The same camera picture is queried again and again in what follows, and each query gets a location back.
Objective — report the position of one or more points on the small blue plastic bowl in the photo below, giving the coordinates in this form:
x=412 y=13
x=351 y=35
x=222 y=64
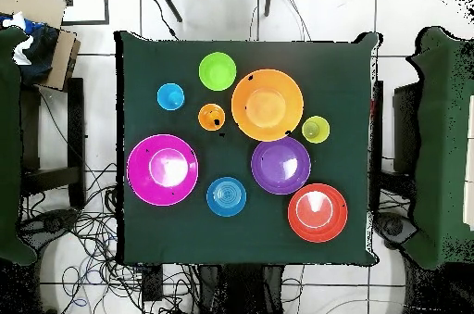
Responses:
x=226 y=196

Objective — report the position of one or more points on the purple plastic bowl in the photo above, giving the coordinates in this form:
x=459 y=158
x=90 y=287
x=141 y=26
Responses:
x=280 y=165

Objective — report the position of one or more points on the orange plastic cup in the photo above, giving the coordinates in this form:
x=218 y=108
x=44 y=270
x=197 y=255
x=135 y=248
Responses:
x=211 y=117

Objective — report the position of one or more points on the large orange plastic bowl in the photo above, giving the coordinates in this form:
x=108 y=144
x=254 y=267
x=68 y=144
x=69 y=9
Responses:
x=267 y=105

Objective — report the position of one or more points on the large pink plastic bowl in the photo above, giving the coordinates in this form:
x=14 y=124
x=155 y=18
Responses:
x=162 y=169

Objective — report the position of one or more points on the pale yellow-green plastic cup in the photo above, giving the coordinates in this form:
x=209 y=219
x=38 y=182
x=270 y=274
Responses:
x=315 y=129

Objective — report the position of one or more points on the small green plastic bowl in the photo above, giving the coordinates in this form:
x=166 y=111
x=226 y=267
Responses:
x=217 y=71

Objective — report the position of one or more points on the blue plastic cup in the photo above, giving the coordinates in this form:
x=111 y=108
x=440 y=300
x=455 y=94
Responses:
x=170 y=96

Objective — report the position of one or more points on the red plastic bowl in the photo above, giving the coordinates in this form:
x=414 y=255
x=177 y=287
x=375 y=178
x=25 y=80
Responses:
x=317 y=213

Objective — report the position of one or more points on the dark green table cloth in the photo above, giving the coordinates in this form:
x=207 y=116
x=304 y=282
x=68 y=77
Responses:
x=333 y=88

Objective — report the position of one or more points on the black power strip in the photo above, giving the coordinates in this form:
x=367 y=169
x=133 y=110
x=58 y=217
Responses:
x=152 y=284

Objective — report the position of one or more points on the black wooden stool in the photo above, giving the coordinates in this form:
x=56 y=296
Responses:
x=76 y=125

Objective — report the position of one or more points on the green cloth covered table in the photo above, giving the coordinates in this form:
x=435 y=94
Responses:
x=9 y=143
x=444 y=143

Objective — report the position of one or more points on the blue and white clothes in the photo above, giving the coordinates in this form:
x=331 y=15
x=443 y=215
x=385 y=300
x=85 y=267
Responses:
x=37 y=54

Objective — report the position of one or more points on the brown cardboard box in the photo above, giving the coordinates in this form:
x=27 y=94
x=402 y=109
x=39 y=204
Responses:
x=37 y=6

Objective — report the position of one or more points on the black metal frame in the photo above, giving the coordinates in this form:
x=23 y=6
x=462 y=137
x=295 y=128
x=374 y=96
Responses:
x=106 y=2

